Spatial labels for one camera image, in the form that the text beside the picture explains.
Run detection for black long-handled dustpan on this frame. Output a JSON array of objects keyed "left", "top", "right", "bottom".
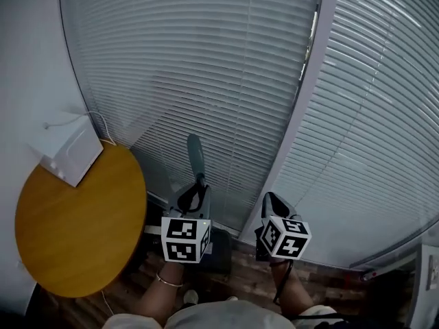
[{"left": 187, "top": 134, "right": 233, "bottom": 276}]

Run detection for person's white shirt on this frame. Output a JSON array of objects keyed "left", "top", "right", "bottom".
[{"left": 102, "top": 300, "right": 344, "bottom": 329}]

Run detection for person's right forearm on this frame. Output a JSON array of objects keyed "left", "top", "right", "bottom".
[{"left": 270, "top": 257, "right": 315, "bottom": 315}]

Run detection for person's left forearm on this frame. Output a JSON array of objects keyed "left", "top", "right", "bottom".
[{"left": 139, "top": 260, "right": 186, "bottom": 325}]

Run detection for round wooden table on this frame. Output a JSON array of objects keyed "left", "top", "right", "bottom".
[{"left": 14, "top": 141, "right": 148, "bottom": 300}]

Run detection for grey window blinds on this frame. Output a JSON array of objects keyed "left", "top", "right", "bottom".
[
  {"left": 60, "top": 0, "right": 320, "bottom": 236},
  {"left": 270, "top": 0, "right": 439, "bottom": 270}
]

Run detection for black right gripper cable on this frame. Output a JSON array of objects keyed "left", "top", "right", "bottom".
[{"left": 272, "top": 258, "right": 294, "bottom": 304}]

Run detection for gold bracelet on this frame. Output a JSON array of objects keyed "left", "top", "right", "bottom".
[{"left": 156, "top": 272, "right": 184, "bottom": 288}]

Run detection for thin white floor cable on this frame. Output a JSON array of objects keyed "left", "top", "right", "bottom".
[{"left": 101, "top": 289, "right": 114, "bottom": 317}]

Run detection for white microwave cable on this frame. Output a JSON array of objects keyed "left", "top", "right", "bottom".
[{"left": 44, "top": 110, "right": 117, "bottom": 147}]

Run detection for white microwave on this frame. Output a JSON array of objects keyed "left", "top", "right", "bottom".
[{"left": 26, "top": 111, "right": 104, "bottom": 188}]

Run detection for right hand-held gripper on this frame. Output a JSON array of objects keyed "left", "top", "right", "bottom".
[{"left": 254, "top": 192, "right": 312, "bottom": 263}]

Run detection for black table base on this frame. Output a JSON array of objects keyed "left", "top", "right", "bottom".
[{"left": 130, "top": 197, "right": 165, "bottom": 273}]

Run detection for white desk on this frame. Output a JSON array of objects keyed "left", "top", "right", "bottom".
[{"left": 411, "top": 243, "right": 439, "bottom": 329}]

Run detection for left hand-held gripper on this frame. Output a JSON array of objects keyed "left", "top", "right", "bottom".
[{"left": 161, "top": 183, "right": 212, "bottom": 264}]

